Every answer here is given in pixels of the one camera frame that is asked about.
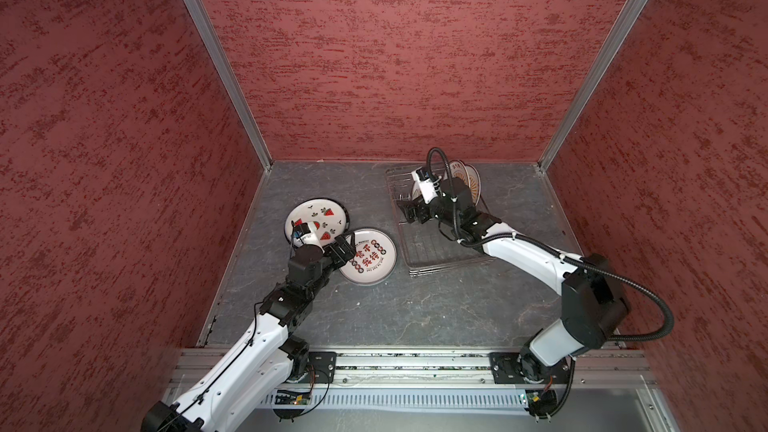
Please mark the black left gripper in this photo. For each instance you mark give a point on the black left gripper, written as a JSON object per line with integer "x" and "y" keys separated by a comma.
{"x": 349, "y": 251}

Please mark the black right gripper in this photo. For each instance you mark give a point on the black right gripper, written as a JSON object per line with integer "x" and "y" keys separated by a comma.
{"x": 408, "y": 210}

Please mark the plain white plate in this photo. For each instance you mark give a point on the plain white plate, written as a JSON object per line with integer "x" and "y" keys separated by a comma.
{"x": 325, "y": 218}

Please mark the white plate blue rim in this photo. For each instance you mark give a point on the white plate blue rim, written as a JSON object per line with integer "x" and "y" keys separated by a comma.
{"x": 375, "y": 258}

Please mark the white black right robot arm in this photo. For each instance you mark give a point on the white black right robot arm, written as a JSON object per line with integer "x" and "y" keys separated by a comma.
{"x": 592, "y": 303}

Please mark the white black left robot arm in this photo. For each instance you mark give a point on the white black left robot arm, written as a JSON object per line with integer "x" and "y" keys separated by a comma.
{"x": 265, "y": 356}

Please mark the orange sunburst green rim plate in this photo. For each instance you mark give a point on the orange sunburst green rim plate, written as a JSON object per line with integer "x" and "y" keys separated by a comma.
{"x": 474, "y": 182}

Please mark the left base circuit board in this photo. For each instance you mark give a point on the left base circuit board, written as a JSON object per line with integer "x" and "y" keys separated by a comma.
{"x": 289, "y": 405}

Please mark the base circuit board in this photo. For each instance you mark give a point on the base circuit board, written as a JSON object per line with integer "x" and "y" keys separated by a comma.
{"x": 289, "y": 405}
{"x": 541, "y": 404}

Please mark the right base circuit board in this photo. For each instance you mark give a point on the right base circuit board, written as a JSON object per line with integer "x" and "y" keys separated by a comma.
{"x": 541, "y": 404}

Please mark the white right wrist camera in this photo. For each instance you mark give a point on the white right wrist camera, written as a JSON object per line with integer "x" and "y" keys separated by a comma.
{"x": 423, "y": 186}

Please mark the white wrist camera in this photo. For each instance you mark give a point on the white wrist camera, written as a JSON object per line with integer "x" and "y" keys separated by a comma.
{"x": 304, "y": 233}
{"x": 423, "y": 186}

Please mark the metal wire dish rack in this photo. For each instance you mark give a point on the metal wire dish rack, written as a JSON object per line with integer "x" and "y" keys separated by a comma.
{"x": 424, "y": 249}

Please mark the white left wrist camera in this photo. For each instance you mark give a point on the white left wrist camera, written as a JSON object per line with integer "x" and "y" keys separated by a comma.
{"x": 304, "y": 233}

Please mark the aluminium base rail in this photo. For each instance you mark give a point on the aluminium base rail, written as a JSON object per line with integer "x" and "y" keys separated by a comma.
{"x": 456, "y": 379}

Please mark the aluminium corner post left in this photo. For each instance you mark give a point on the aluminium corner post left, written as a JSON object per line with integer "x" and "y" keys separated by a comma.
{"x": 227, "y": 76}

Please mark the aluminium corner post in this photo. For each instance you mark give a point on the aluminium corner post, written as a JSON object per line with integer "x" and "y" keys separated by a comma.
{"x": 618, "y": 33}
{"x": 227, "y": 76}

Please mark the aluminium corner post right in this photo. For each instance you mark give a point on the aluminium corner post right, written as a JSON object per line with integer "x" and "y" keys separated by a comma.
{"x": 618, "y": 33}

